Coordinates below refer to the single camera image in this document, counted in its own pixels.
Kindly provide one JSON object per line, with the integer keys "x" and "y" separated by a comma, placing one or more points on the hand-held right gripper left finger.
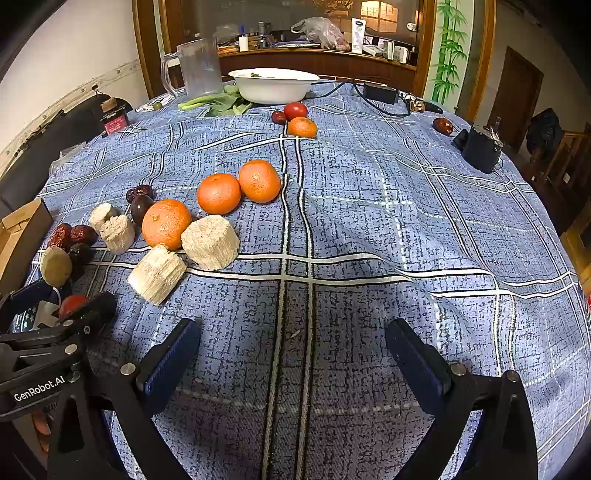
{"x": 171, "y": 364}

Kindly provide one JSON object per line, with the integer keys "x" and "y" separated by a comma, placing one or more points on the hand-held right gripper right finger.
{"x": 415, "y": 360}

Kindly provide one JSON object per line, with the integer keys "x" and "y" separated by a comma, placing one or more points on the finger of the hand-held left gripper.
{"x": 94, "y": 308}
{"x": 27, "y": 291}

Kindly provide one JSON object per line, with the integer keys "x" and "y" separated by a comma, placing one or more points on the red tomato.
{"x": 71, "y": 304}
{"x": 295, "y": 110}

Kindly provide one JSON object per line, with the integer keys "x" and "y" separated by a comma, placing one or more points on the peeled sugarcane piece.
{"x": 102, "y": 215}
{"x": 157, "y": 274}
{"x": 210, "y": 242}
{"x": 117, "y": 234}
{"x": 55, "y": 266}

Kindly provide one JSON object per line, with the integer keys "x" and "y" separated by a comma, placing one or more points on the dark jujube date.
{"x": 80, "y": 254}

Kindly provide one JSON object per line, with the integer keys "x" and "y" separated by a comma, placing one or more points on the shallow cardboard box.
{"x": 21, "y": 235}

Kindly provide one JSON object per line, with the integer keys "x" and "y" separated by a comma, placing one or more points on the dark purple plum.
{"x": 140, "y": 211}

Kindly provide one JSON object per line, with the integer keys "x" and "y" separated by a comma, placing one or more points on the orange tangerine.
{"x": 166, "y": 224}
{"x": 259, "y": 181}
{"x": 302, "y": 127}
{"x": 219, "y": 194}

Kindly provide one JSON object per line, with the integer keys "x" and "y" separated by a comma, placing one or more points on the black leather sofa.
{"x": 27, "y": 175}

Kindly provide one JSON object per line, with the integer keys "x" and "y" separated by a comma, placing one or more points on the blue plaid tablecloth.
{"x": 369, "y": 230}

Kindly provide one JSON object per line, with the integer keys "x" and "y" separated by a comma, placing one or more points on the dark jar with pink label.
{"x": 113, "y": 121}

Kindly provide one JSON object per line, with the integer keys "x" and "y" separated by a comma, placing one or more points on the black small box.
{"x": 480, "y": 150}

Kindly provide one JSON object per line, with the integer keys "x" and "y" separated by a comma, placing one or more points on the green leafy vegetable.
{"x": 221, "y": 104}

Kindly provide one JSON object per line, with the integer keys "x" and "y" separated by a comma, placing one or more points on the wooden chair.
{"x": 565, "y": 159}

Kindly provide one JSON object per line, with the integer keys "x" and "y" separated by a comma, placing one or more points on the dark tool with brass fitting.
{"x": 420, "y": 106}

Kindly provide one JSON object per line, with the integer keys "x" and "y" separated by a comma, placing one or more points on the clear plastic pitcher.
{"x": 198, "y": 69}

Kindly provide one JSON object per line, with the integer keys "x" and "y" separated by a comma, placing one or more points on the dark bag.
{"x": 545, "y": 129}

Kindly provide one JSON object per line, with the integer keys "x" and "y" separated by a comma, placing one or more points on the black power adapter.
{"x": 381, "y": 92}

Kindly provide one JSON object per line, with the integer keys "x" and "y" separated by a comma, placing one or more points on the brown wooden door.
{"x": 512, "y": 101}

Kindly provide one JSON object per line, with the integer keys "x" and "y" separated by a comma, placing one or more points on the white bowl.
{"x": 272, "y": 90}

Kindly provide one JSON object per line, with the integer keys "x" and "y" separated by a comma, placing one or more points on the small white cartons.
{"x": 397, "y": 51}

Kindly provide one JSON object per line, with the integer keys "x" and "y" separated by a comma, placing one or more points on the wooden counter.
{"x": 323, "y": 64}

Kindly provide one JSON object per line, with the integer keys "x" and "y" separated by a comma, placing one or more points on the tall white carton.
{"x": 359, "y": 36}

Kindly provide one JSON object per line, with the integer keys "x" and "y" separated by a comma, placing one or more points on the plastic bag with red contents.
{"x": 318, "y": 30}

